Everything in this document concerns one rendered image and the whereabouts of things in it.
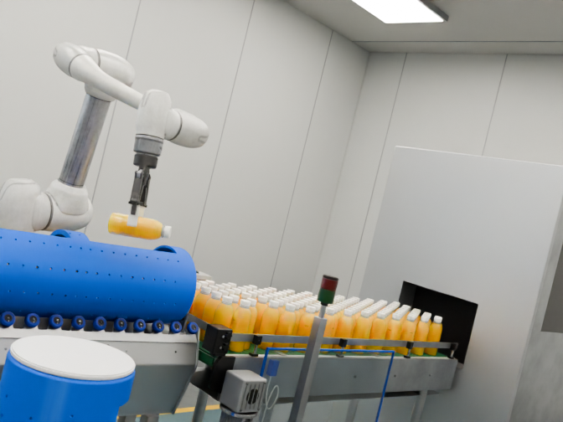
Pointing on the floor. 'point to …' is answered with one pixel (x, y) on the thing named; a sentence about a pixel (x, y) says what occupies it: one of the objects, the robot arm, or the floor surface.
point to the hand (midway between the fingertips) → (136, 217)
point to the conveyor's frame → (403, 387)
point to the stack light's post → (307, 369)
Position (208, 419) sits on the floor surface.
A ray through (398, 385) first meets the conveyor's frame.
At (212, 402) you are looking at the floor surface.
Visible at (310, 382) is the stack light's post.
